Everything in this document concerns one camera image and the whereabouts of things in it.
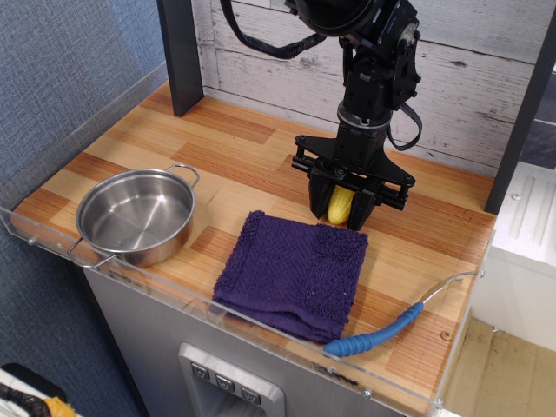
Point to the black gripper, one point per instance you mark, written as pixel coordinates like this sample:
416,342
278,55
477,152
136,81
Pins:
355,159

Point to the yellow toy corn cob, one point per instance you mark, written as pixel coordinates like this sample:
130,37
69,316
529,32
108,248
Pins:
340,205

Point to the purple towel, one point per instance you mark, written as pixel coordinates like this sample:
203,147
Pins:
298,278

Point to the small steel pot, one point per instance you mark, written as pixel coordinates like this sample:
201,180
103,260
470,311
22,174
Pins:
141,216

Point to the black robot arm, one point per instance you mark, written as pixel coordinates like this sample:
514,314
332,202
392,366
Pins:
378,41

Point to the silver dispenser button panel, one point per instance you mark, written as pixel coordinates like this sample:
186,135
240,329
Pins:
219,388

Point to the clear acrylic guard rail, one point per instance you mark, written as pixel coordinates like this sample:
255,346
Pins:
150,317

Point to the dark right frame post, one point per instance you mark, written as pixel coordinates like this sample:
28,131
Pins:
528,110

